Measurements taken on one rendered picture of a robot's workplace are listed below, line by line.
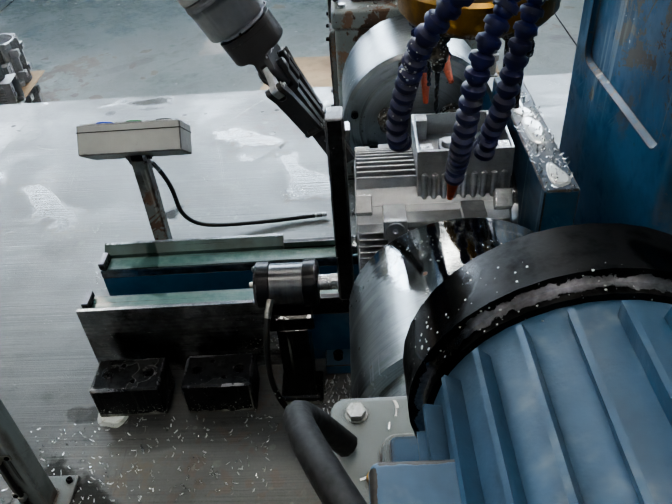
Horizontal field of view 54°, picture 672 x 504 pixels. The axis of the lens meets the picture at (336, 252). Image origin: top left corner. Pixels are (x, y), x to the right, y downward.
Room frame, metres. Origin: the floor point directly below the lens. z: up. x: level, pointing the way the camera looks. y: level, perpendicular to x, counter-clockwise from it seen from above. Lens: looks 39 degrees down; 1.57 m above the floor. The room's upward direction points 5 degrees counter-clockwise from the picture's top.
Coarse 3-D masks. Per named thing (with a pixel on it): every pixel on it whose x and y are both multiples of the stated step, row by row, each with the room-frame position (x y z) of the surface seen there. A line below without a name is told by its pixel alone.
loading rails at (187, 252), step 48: (192, 240) 0.84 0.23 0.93; (240, 240) 0.83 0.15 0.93; (288, 240) 0.83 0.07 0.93; (144, 288) 0.80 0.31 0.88; (192, 288) 0.80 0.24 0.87; (240, 288) 0.79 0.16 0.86; (96, 336) 0.69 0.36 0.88; (144, 336) 0.69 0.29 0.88; (192, 336) 0.69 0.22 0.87; (240, 336) 0.68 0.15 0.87; (336, 336) 0.69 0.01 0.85
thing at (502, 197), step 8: (496, 192) 0.68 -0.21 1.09; (504, 192) 0.68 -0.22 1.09; (512, 192) 0.68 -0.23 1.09; (360, 200) 0.69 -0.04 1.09; (368, 200) 0.69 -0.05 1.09; (496, 200) 0.67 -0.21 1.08; (504, 200) 0.67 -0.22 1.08; (512, 200) 0.67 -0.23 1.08; (360, 208) 0.68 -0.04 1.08; (368, 208) 0.68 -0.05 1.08; (496, 208) 0.67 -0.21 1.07; (504, 208) 0.67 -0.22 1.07
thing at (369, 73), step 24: (384, 24) 1.11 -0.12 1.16; (408, 24) 1.08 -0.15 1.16; (360, 48) 1.09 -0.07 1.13; (384, 48) 1.01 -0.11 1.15; (456, 48) 1.00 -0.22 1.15; (360, 72) 1.00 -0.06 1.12; (384, 72) 0.96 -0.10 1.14; (456, 72) 0.96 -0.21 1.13; (360, 96) 0.97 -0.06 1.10; (384, 96) 0.96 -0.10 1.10; (432, 96) 0.96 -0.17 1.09; (456, 96) 0.95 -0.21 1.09; (360, 120) 0.96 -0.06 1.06; (384, 120) 0.93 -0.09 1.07; (360, 144) 0.97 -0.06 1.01
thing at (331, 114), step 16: (336, 112) 0.62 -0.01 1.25; (336, 128) 0.61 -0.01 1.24; (336, 144) 0.61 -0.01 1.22; (336, 160) 0.61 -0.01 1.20; (336, 176) 0.61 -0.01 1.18; (336, 192) 0.61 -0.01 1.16; (336, 208) 0.61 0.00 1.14; (336, 224) 0.61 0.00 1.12; (336, 240) 0.61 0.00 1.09; (352, 240) 0.62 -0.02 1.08; (336, 256) 0.61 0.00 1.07; (352, 256) 0.61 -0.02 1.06; (352, 272) 0.61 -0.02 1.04; (336, 288) 0.61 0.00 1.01
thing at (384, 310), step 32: (448, 224) 0.53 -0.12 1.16; (480, 224) 0.52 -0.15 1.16; (512, 224) 0.53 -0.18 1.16; (384, 256) 0.52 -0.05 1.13; (416, 256) 0.49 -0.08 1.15; (448, 256) 0.48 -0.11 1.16; (352, 288) 0.54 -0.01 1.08; (384, 288) 0.48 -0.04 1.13; (416, 288) 0.45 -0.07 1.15; (352, 320) 0.49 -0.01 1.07; (384, 320) 0.43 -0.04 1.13; (352, 352) 0.45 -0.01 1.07; (384, 352) 0.40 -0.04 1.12; (352, 384) 0.42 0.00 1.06; (384, 384) 0.37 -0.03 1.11
